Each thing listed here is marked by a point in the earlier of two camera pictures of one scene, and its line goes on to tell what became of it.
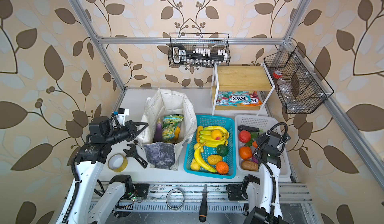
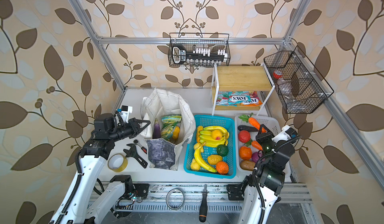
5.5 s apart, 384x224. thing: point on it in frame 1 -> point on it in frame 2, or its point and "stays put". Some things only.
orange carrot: [255, 144] -> [252, 121]
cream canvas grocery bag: [167, 156] stays put
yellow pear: [177, 132] stays put
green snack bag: [168, 132] stays put
